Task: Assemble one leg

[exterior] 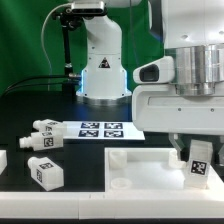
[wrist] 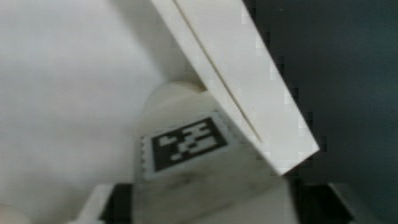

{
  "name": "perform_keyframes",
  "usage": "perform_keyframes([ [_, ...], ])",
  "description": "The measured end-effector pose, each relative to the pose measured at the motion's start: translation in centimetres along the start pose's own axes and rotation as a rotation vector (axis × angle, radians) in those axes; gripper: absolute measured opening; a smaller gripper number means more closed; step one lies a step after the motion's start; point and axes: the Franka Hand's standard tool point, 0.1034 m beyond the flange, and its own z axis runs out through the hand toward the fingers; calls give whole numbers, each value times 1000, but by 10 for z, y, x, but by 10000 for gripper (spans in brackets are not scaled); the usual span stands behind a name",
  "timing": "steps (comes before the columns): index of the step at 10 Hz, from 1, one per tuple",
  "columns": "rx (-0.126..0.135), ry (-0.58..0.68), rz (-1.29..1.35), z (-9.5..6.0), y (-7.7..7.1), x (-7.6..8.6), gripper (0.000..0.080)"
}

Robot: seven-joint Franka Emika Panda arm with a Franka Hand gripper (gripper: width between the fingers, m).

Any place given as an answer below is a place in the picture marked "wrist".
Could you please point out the white furniture leg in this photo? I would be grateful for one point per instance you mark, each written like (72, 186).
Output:
(205, 180)

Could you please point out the white square tabletop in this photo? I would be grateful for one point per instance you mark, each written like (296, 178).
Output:
(88, 56)

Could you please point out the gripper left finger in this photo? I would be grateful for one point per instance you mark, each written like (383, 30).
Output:
(108, 208)

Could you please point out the white U-shaped obstacle fence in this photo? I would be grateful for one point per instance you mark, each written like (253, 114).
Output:
(216, 34)

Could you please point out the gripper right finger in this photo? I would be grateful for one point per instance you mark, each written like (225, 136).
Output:
(328, 204)

